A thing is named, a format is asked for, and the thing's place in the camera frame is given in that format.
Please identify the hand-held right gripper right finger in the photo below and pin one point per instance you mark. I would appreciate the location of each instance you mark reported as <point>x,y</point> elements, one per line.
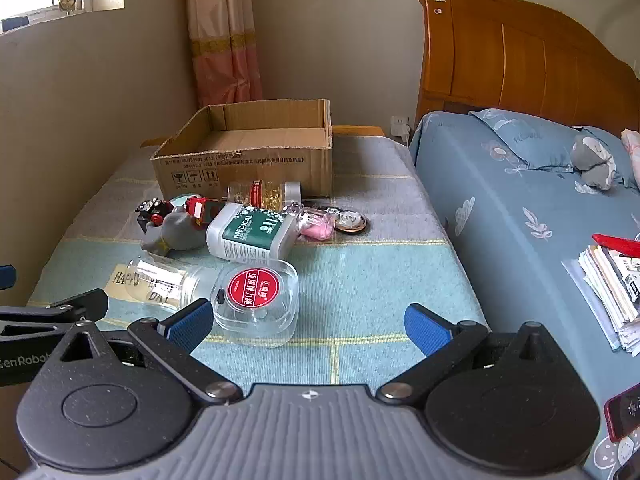
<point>425,327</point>

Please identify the brown cardboard box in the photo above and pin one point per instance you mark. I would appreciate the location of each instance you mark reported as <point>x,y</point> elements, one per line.
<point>250,165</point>

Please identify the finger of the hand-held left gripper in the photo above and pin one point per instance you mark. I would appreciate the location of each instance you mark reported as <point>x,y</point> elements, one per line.
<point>75,305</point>
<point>6,276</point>

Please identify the wooden headboard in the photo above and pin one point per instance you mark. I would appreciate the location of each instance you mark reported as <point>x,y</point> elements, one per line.
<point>500,60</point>

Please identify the clear bottle of gold capsules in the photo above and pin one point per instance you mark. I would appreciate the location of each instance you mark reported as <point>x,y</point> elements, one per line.
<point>270,195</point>

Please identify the grey toy figure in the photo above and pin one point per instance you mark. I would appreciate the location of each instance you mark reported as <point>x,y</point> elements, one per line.
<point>177,232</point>

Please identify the blue floral pillow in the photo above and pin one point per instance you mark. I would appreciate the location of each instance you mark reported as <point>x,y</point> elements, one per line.
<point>530,140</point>

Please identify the red smartphone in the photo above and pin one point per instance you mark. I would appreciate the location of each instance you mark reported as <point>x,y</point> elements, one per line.
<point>627,410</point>

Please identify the pink patterned cloth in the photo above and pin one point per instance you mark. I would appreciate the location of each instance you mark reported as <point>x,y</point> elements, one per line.
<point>634,155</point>

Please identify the mint green plastic case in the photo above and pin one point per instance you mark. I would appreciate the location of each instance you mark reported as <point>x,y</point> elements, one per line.
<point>178,202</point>

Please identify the small gold ornament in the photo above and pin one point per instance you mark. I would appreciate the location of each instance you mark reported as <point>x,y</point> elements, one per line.
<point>65,1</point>

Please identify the clear plastic box red label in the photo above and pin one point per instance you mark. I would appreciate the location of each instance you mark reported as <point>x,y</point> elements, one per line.
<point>250,285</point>

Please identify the clear plastic bottle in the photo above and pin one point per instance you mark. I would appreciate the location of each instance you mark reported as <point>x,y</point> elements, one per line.
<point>165,280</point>

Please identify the red toy truck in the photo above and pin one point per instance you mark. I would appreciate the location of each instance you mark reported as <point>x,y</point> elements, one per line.
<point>200,208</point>

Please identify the white wall socket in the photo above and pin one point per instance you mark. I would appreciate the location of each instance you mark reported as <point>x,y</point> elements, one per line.
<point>398,122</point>

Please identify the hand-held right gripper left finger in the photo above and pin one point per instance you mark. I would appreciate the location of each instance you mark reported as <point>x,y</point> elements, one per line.
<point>192,322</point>

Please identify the red flat object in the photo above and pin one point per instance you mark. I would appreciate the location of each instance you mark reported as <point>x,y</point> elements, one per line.
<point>620,245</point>

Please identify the white bottle with green label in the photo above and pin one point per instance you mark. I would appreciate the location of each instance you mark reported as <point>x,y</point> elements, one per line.
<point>250,232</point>

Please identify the pink and cream curtain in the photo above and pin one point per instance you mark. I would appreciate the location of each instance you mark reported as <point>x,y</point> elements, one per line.
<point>220,35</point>

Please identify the grey plush toy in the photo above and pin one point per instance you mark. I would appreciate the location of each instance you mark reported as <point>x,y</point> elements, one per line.
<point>592,160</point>

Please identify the round silver foil item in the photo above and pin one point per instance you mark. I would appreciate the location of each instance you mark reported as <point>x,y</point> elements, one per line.
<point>350,221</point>

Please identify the wooden bedside table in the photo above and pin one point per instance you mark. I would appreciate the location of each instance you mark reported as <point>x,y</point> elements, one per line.
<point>357,131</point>

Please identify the stack of papers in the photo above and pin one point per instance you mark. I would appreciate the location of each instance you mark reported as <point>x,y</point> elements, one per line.
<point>607,290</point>

